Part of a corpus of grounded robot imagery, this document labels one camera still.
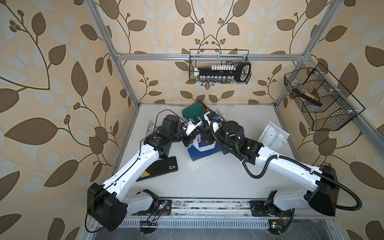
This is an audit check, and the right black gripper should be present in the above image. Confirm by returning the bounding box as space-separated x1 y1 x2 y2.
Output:
200 122 238 153

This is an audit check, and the blue white bag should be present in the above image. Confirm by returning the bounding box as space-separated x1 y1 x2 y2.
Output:
215 107 229 155
187 134 223 161

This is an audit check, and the green white bag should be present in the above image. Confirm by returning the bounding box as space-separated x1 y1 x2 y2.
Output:
258 122 290 152

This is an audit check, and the white receipt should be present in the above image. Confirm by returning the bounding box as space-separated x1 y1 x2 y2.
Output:
187 157 211 171

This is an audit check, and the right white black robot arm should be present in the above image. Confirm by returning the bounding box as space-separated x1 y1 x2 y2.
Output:
207 118 363 216

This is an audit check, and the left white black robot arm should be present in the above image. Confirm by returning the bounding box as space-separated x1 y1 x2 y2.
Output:
86 115 203 232

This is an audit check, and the green plastic tool case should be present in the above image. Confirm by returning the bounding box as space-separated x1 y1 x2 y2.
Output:
182 101 207 121

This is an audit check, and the black flat box yellow label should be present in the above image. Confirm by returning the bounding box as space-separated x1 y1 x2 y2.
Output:
137 157 178 182

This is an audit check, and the black socket tool set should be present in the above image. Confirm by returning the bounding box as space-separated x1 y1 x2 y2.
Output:
192 62 252 84

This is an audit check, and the dark object in right basket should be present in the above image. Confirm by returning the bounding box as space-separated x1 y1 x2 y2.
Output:
293 88 323 107

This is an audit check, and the back wire basket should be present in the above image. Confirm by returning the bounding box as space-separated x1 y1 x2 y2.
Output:
189 49 252 85

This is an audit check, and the wire basket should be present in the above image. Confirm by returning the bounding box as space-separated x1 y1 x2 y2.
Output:
284 63 366 131
189 49 252 85

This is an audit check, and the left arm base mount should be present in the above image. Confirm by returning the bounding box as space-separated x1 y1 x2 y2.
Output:
128 190 173 216

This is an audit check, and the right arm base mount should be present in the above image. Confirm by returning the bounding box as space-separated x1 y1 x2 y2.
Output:
249 190 292 217

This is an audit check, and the right wire basket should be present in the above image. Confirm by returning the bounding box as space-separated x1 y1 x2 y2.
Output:
284 63 366 131

